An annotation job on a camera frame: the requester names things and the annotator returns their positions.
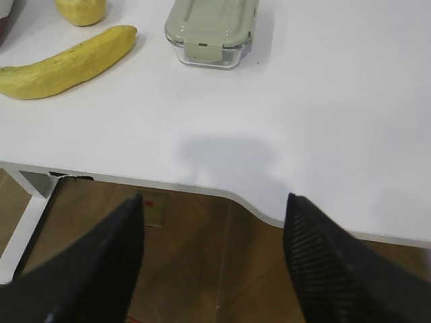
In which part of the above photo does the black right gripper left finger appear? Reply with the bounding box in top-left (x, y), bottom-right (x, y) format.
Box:
top-left (1, 194), bottom-right (144, 322)

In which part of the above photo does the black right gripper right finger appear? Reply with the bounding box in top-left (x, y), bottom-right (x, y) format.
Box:
top-left (283, 193), bottom-right (430, 322)

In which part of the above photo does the yellow banana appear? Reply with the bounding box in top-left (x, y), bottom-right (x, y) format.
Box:
top-left (1, 25), bottom-right (137, 100)

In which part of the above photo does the yellow pear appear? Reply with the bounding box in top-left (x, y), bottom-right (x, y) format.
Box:
top-left (55, 0), bottom-right (106, 26)

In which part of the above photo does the navy blue lunch bag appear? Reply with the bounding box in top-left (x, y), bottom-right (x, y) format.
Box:
top-left (0, 0), bottom-right (14, 42)

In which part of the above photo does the green lidded glass container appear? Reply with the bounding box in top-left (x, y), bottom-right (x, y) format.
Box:
top-left (164, 0), bottom-right (259, 70)

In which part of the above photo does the brown cardboard box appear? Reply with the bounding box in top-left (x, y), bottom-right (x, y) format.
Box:
top-left (142, 190), bottom-right (169, 227)

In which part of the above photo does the white table leg frame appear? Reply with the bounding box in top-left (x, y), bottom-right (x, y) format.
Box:
top-left (1, 161), bottom-right (58, 284)

